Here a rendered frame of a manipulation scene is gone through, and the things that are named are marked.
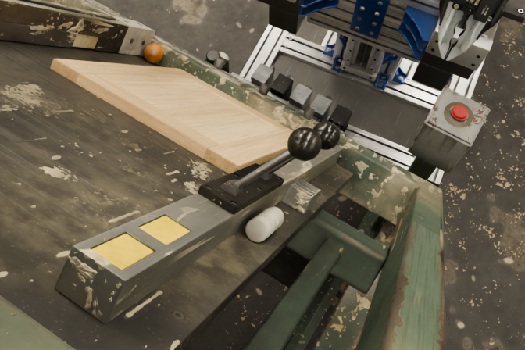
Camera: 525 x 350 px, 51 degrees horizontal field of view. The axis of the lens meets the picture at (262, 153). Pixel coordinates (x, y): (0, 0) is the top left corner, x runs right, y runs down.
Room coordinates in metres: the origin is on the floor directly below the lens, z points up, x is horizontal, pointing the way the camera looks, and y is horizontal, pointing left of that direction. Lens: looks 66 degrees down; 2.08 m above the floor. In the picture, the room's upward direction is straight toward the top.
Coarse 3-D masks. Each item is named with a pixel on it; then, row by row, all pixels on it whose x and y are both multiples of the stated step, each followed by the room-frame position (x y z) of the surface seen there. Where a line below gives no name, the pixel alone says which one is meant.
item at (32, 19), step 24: (0, 0) 0.60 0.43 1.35; (24, 0) 0.67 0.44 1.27; (0, 24) 0.58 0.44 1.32; (24, 24) 0.61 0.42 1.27; (48, 24) 0.65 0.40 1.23; (72, 24) 0.68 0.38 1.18; (96, 24) 0.73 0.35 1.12; (120, 24) 0.78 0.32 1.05; (96, 48) 0.71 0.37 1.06; (120, 48) 0.76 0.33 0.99; (144, 48) 0.81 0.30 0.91
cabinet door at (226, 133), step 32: (64, 64) 0.52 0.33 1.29; (96, 64) 0.58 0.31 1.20; (128, 96) 0.47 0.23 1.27; (160, 96) 0.53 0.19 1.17; (192, 96) 0.59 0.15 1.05; (224, 96) 0.67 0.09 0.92; (160, 128) 0.40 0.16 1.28; (192, 128) 0.42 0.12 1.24; (224, 128) 0.47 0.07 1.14; (256, 128) 0.53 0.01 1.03; (288, 128) 0.60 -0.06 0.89; (224, 160) 0.34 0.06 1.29; (256, 160) 0.38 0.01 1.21
